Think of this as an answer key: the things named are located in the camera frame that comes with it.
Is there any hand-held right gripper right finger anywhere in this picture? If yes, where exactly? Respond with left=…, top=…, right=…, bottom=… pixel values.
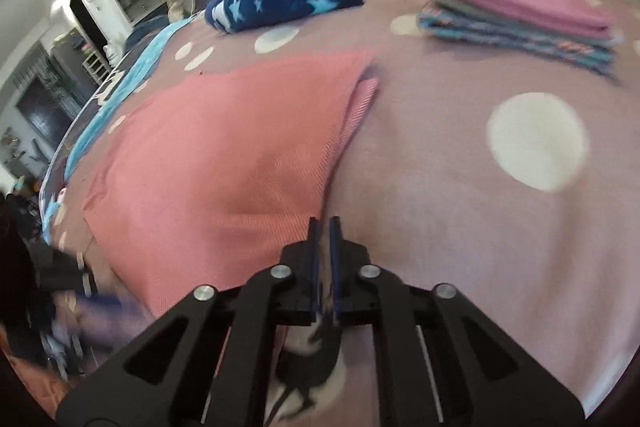
left=329, top=215, right=586, bottom=427

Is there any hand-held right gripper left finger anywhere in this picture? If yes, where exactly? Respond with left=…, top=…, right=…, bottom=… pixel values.
left=55, top=217, right=324, bottom=427

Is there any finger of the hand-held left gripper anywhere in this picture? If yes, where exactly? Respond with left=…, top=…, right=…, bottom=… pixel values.
left=75, top=292, right=147, bottom=324
left=37, top=251, right=98, bottom=299

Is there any dark teal fleece blanket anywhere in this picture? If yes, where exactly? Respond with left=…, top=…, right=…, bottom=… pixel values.
left=124, top=16, right=172, bottom=54

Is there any white shelf rack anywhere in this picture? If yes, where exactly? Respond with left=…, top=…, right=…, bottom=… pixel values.
left=79, top=48, right=109, bottom=86

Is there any pink sweater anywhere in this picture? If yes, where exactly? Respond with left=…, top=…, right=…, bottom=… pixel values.
left=81, top=51, right=384, bottom=324

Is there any folded floral cloth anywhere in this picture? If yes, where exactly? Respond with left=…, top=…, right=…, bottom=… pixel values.
left=416, top=3, right=622, bottom=81

